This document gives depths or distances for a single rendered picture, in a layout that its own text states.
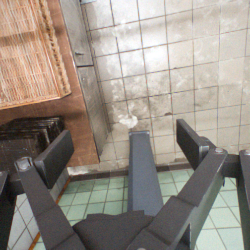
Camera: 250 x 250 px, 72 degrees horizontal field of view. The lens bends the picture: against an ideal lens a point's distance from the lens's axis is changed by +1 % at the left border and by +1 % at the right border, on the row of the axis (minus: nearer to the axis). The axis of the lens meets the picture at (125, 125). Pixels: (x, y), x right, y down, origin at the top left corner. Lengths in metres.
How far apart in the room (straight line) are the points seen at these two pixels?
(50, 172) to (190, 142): 0.13
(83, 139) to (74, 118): 0.15
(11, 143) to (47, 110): 0.30
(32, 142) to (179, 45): 1.27
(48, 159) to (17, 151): 0.74
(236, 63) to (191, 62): 0.36
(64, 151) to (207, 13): 1.56
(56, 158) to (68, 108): 0.87
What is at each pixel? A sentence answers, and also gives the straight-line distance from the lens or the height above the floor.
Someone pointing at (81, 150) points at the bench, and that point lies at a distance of 1.13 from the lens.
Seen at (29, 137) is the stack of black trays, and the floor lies 0.89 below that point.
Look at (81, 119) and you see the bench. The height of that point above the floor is 0.58.
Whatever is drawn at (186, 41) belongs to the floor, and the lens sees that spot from 1.59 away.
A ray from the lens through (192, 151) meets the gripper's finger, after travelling 0.17.
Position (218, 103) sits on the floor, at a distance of 1.74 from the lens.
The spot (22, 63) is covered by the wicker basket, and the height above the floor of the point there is 0.59.
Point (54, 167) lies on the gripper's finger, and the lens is 0.18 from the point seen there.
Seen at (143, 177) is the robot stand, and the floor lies 0.69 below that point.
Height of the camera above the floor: 1.52
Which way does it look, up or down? 70 degrees down
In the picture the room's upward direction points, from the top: 173 degrees counter-clockwise
